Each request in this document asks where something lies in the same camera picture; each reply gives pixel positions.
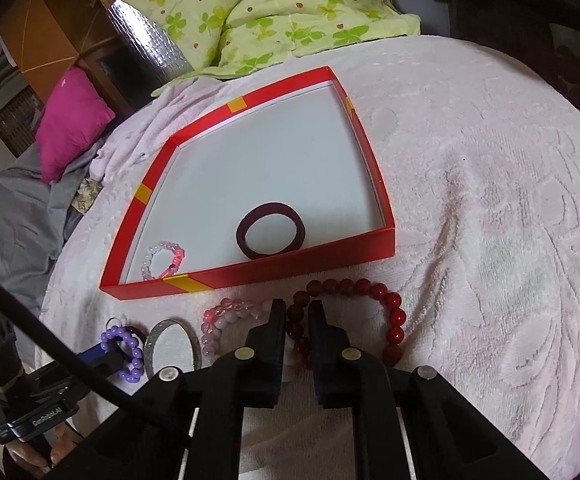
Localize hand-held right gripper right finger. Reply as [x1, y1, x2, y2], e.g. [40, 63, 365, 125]
[309, 299, 553, 480]

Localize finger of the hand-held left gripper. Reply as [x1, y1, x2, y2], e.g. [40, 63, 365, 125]
[72, 345, 125, 378]

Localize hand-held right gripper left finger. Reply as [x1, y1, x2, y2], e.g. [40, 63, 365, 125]
[52, 299, 288, 480]

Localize purple bead bracelet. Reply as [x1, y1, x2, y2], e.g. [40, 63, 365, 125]
[100, 325, 145, 382]

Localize black hair tie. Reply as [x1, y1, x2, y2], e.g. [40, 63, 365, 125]
[120, 325, 147, 363]

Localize grey translucent bangle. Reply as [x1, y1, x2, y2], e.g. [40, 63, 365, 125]
[144, 317, 203, 378]

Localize dark red bead bracelet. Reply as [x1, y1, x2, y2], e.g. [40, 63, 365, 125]
[286, 279, 405, 368]

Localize red cardboard box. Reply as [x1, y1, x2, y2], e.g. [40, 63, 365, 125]
[98, 65, 397, 302]

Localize person's left hand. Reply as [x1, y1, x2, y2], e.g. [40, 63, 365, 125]
[2, 422, 88, 480]

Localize maroon hair band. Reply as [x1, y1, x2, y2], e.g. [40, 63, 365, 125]
[236, 201, 307, 261]

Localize grey blanket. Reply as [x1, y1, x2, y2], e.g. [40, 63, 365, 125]
[0, 140, 105, 311]

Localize small patterned cloth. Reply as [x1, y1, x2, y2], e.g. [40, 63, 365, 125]
[70, 177, 104, 216]

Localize pale pink blanket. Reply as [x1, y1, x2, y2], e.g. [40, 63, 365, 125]
[34, 35, 580, 480]

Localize magenta pillow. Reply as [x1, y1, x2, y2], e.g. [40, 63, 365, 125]
[34, 66, 116, 183]

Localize dark lattice cabinet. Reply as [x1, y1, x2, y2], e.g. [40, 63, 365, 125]
[0, 85, 53, 158]

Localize silver foil sheet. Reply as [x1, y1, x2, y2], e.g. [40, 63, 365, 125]
[100, 0, 195, 83]

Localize green floral quilt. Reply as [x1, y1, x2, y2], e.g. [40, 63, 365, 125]
[94, 0, 421, 98]

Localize wooden cabinet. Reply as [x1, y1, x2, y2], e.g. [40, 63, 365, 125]
[0, 0, 115, 76]

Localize black cable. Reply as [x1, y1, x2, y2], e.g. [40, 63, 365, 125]
[0, 259, 193, 441]

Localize pink and clear bead bracelet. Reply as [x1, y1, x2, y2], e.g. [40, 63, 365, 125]
[140, 241, 188, 282]

